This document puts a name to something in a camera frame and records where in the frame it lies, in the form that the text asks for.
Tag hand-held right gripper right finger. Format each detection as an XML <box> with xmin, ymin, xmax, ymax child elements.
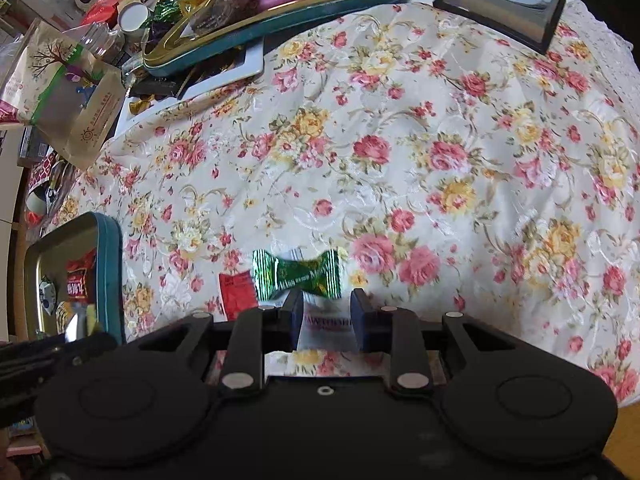
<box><xmin>350</xmin><ymin>288</ymin><xmax>522</xmax><ymax>395</ymax></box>

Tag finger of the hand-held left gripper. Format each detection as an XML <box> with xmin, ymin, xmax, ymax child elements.
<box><xmin>0</xmin><ymin>332</ymin><xmax>118</xmax><ymax>411</ymax></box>

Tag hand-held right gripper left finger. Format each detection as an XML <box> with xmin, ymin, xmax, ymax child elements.
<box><xmin>125</xmin><ymin>289</ymin><xmax>305</xmax><ymax>397</ymax></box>

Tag white snack packet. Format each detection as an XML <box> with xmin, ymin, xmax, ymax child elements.
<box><xmin>292</xmin><ymin>300</ymin><xmax>358</xmax><ymax>356</ymax></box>

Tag teal tin box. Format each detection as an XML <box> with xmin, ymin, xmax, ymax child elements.
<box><xmin>24</xmin><ymin>211</ymin><xmax>126</xmax><ymax>346</ymax></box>

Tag gold tin tray teal rim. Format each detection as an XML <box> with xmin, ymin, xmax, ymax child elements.
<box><xmin>141</xmin><ymin>0</ymin><xmax>407</xmax><ymax>78</ymax></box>

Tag yellow striped candy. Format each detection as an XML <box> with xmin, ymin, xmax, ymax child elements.
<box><xmin>55</xmin><ymin>300</ymin><xmax>101</xmax><ymax>337</ymax></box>

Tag small red flat packet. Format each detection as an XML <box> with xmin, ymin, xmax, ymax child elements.
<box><xmin>218</xmin><ymin>270</ymin><xmax>261</xmax><ymax>322</ymax></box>

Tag white blue candy wrapper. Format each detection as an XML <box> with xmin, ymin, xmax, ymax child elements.
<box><xmin>39</xmin><ymin>275</ymin><xmax>63</xmax><ymax>316</ymax></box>

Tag floral tablecloth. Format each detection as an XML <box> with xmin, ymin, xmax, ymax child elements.
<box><xmin>50</xmin><ymin>0</ymin><xmax>640</xmax><ymax>406</ymax></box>

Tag red lattice patterned packet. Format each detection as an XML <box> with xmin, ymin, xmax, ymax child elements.
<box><xmin>27</xmin><ymin>152</ymin><xmax>66</xmax><ymax>186</ymax></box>

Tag kraft pouch tree print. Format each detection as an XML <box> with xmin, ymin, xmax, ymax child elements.
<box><xmin>0</xmin><ymin>20</ymin><xmax>125</xmax><ymax>171</ymax></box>

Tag clear wrapped pastry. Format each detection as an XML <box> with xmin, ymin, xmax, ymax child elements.
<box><xmin>185</xmin><ymin>0</ymin><xmax>241</xmax><ymax>36</ymax></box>

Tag clear plastic bottle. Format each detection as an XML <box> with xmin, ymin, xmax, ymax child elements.
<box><xmin>65</xmin><ymin>20</ymin><xmax>126</xmax><ymax>68</ymax></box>

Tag green foil candy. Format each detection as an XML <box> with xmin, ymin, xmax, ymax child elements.
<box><xmin>150</xmin><ymin>0</ymin><xmax>188</xmax><ymax>26</ymax></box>

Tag white lid bottle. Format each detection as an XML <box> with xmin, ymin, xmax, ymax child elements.
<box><xmin>117</xmin><ymin>1</ymin><xmax>151</xmax><ymax>33</ymax></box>

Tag red plastic bag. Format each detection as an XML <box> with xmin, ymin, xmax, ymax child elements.
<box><xmin>82</xmin><ymin>0</ymin><xmax>126</xmax><ymax>26</ymax></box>

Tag white tray frame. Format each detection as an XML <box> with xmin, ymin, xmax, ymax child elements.
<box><xmin>177</xmin><ymin>37</ymin><xmax>265</xmax><ymax>98</ymax></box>

